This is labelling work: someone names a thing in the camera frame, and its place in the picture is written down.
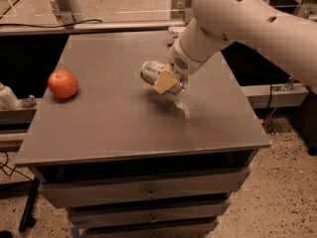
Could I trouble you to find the clear plastic water bottle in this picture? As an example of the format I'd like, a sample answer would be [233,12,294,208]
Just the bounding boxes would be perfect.
[167,26,185,46]

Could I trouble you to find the black stand leg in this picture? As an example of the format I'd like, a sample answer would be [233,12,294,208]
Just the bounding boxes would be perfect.
[18,178,40,233]

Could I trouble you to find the grey drawer cabinet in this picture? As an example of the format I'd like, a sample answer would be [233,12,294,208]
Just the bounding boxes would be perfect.
[14,30,272,238]

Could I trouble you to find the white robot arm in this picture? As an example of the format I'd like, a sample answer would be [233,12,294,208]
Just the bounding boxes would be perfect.
[154,0,317,93]

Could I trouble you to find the grey metal rail frame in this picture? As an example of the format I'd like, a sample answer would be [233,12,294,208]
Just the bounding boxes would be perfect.
[0,20,186,36]

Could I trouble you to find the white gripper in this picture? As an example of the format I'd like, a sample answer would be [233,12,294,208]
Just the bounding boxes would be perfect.
[154,37,212,94]

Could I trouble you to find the grey drawer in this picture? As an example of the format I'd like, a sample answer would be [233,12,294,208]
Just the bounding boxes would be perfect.
[87,218,218,238]
[68,199,230,228]
[40,167,251,208]

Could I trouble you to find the middle grey drawer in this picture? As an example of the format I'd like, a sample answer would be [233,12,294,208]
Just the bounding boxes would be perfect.
[68,199,230,228]

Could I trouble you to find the top grey drawer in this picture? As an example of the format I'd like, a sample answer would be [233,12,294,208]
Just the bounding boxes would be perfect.
[40,167,251,208]

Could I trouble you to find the black cable on rail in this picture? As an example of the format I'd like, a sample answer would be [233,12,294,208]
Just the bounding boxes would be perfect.
[0,18,104,29]

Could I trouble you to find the silver green 7up can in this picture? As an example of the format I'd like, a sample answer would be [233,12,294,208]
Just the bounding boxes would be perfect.
[141,60,188,95]

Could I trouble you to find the bottom grey drawer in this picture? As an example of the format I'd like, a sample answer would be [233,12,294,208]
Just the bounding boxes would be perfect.
[87,218,218,238]

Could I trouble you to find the red apple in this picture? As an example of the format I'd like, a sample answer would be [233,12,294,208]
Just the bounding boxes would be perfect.
[48,69,79,99]

